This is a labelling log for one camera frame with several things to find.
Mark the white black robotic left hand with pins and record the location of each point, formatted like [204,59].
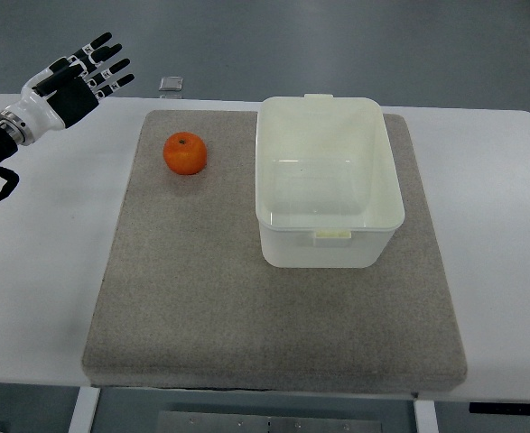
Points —
[66,91]

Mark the orange fruit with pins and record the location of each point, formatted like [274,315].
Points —
[185,153]

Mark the white plastic box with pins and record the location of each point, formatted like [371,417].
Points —
[327,193]

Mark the small clear plastic piece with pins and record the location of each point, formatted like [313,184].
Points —
[171,84]

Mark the grey felt mat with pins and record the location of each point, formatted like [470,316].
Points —
[189,301]

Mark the white table leg left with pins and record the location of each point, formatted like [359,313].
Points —
[85,410]

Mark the white table leg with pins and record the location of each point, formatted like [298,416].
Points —
[425,417]
[85,410]

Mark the white table leg right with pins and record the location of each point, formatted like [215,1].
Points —
[425,417]

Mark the black control panel strip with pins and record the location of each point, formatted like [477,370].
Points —
[499,408]

